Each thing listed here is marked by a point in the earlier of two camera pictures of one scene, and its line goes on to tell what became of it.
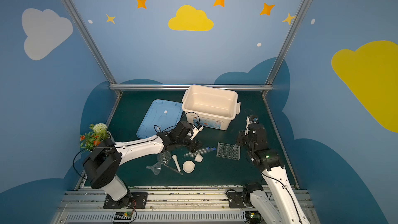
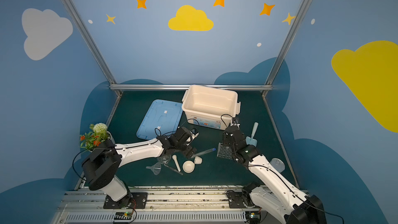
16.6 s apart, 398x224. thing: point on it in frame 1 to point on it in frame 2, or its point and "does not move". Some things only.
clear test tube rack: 227,151 does not move
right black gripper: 249,127 to 232,133
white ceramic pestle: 174,156 does not move
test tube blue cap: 206,151 does not move
